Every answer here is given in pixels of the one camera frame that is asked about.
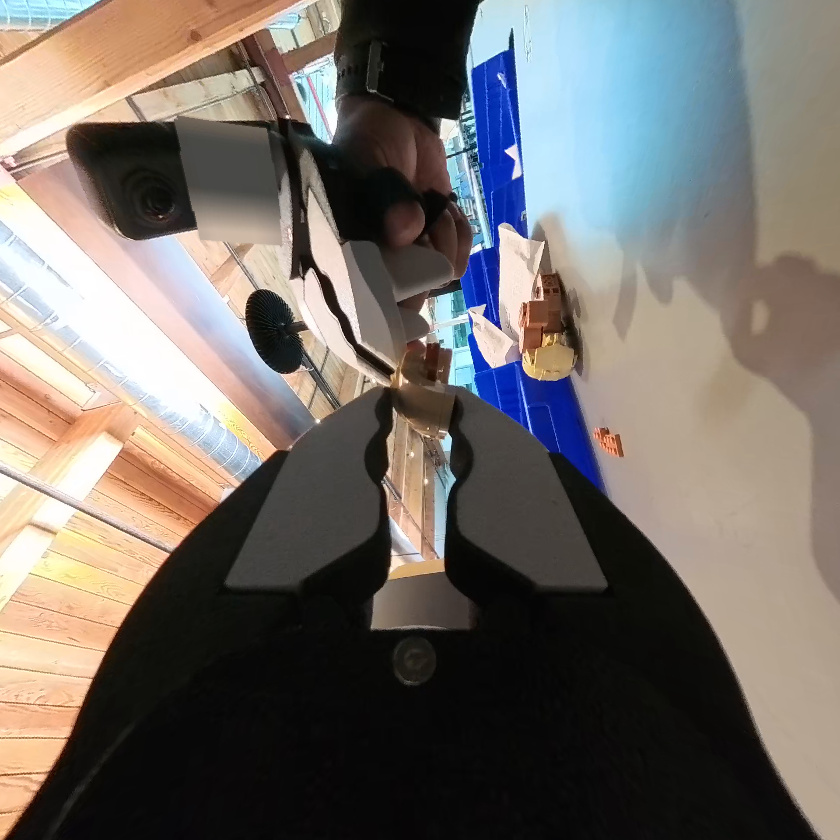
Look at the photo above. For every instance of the wooden post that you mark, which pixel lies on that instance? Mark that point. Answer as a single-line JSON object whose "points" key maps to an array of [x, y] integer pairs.
{"points": [[164, 295]]}

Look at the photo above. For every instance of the silver spiral duct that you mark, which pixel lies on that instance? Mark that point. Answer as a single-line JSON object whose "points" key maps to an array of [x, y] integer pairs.
{"points": [[223, 449]]}

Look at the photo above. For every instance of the brown brick plate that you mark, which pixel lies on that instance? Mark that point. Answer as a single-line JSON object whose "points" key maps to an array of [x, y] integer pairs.
{"points": [[610, 443]]}

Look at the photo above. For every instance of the black round ceiling lamp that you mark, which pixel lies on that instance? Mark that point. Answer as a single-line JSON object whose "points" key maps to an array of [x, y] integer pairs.
{"points": [[272, 328]]}

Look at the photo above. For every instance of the person's right hand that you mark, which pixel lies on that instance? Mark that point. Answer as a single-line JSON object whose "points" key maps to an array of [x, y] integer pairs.
{"points": [[394, 138]]}

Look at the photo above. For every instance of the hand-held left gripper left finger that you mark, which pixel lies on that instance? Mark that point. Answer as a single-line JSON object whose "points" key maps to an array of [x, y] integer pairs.
{"points": [[308, 512]]}

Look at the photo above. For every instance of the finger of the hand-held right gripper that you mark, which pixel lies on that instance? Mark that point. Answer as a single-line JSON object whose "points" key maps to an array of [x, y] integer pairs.
{"points": [[328, 302], [371, 289]]}

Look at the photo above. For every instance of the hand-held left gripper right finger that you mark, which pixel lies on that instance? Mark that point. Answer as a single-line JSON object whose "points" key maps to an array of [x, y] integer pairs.
{"points": [[525, 512]]}

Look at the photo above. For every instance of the person's right forearm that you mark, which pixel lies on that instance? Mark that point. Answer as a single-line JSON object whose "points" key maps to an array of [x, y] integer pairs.
{"points": [[420, 59]]}

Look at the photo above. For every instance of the brown and tan brick figure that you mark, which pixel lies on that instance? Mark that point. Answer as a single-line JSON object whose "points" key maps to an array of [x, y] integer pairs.
{"points": [[548, 341]]}

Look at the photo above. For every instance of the tan curved brick assembly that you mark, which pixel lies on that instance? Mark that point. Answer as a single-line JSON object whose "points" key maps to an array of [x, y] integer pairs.
{"points": [[426, 407]]}

